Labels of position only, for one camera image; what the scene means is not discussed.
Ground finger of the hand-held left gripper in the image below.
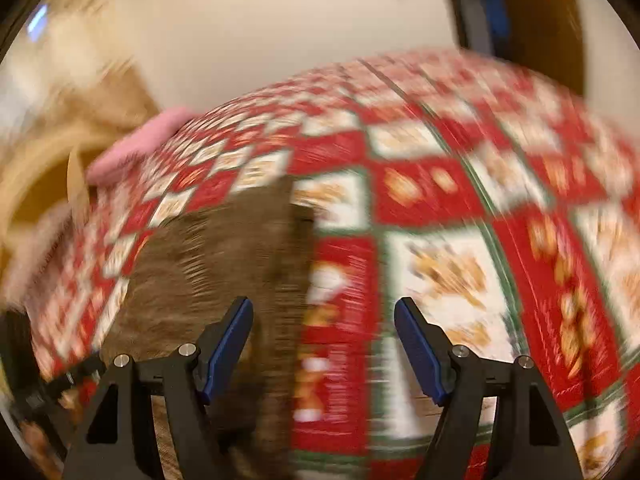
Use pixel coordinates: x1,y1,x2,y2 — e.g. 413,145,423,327
15,350,107,411

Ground pink folded blanket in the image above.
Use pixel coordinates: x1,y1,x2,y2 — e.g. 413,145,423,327
87,106,195,184

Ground brown knitted garment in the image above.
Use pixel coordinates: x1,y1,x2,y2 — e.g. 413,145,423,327
100,175,321,480

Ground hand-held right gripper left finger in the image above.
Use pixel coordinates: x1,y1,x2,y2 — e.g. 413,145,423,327
62,296,254,480

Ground dark door frame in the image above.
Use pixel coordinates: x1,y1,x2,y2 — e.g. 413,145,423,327
441,0,508,61

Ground brown wooden door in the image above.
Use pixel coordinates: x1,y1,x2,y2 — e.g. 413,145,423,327
502,0,587,97

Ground beige patterned curtain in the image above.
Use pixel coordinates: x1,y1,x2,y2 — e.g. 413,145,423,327
20,0,161,131

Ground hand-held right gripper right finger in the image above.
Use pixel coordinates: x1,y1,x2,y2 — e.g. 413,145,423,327
393,297,586,480

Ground cream headboard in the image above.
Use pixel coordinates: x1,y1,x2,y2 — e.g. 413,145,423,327
0,122,118,266

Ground red checkered printed bedspread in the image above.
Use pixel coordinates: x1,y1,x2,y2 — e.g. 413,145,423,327
20,47,640,480

